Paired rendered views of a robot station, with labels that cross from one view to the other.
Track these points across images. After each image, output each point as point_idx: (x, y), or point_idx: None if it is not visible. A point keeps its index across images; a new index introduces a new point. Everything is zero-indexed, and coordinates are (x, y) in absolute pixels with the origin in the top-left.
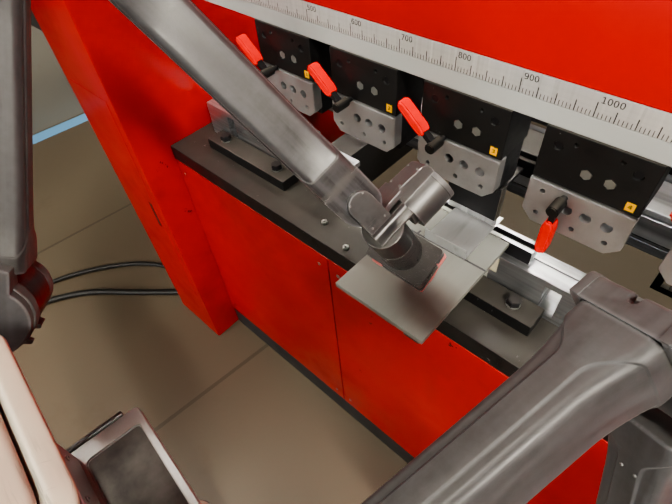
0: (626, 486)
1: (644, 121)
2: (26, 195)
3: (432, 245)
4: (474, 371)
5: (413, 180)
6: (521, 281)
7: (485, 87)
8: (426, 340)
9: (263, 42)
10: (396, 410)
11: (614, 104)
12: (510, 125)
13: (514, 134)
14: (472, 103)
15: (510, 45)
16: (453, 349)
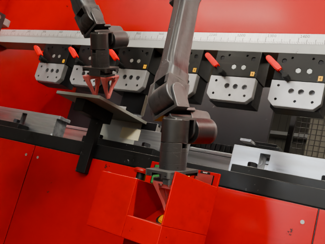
0: (177, 1)
1: (196, 37)
2: None
3: (114, 66)
4: None
5: (115, 27)
6: (151, 140)
7: (144, 42)
8: (89, 175)
9: (45, 53)
10: None
11: None
12: (152, 54)
13: (154, 64)
14: (139, 49)
15: (155, 25)
16: (107, 169)
